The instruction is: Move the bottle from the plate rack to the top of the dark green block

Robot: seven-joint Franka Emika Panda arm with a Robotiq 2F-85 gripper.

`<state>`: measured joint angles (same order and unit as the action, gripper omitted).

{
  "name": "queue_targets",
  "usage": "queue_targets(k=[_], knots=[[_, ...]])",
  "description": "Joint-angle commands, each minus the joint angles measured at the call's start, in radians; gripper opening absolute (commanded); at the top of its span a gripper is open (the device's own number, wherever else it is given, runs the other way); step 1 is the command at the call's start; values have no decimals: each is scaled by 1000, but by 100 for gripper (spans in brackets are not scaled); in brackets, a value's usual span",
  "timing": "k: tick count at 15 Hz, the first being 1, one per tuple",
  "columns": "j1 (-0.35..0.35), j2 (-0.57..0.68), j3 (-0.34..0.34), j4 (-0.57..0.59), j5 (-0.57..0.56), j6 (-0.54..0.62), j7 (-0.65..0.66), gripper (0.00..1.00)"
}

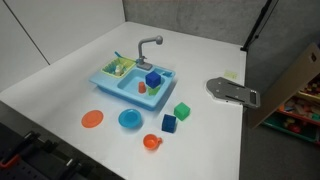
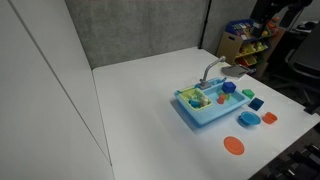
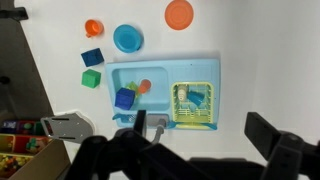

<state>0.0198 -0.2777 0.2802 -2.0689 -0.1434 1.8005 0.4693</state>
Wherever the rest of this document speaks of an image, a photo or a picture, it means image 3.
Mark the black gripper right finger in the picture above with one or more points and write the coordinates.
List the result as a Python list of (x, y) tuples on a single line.
[(261, 133)]

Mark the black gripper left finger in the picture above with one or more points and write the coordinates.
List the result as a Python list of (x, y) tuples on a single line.
[(141, 121)]

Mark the beige toy bottle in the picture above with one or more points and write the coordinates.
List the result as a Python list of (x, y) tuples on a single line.
[(181, 93)]

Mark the large blue block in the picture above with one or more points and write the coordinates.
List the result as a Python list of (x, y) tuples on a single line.
[(124, 99)]

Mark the yellow-green plate rack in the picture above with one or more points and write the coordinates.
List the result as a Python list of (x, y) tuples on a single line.
[(176, 113)]

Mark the light green block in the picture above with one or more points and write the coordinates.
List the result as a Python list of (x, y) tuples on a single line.
[(132, 86)]

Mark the dark green block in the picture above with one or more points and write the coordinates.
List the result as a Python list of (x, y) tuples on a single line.
[(90, 78)]

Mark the grey metal mounting plate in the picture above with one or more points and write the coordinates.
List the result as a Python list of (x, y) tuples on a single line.
[(68, 126)]

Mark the dark blue block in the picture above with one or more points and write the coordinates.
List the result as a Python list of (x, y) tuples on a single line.
[(92, 57)]

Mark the orange toy plate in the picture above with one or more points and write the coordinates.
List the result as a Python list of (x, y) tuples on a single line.
[(179, 14)]

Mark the grey toy faucet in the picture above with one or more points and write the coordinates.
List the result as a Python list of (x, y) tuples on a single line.
[(159, 130)]

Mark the blue toy cup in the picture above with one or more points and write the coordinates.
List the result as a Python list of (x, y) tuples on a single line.
[(195, 98)]

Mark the light blue toy sink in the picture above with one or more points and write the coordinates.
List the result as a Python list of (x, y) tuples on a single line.
[(193, 70)]

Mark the blue toy bowl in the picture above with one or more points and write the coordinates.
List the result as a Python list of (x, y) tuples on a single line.
[(127, 38)]

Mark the brown cardboard box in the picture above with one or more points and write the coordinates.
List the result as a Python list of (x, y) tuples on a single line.
[(46, 163)]

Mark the black table clamp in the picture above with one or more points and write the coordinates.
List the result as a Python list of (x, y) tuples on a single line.
[(13, 13)]

